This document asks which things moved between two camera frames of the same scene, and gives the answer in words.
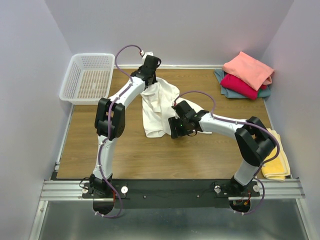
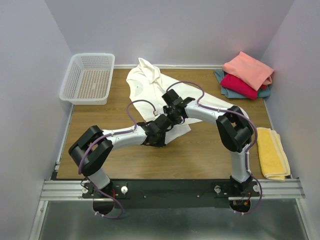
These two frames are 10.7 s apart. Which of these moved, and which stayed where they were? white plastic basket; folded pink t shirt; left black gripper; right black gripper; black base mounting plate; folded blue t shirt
Moved: right black gripper; left black gripper
Stayed: white plastic basket; black base mounting plate; folded pink t shirt; folded blue t shirt
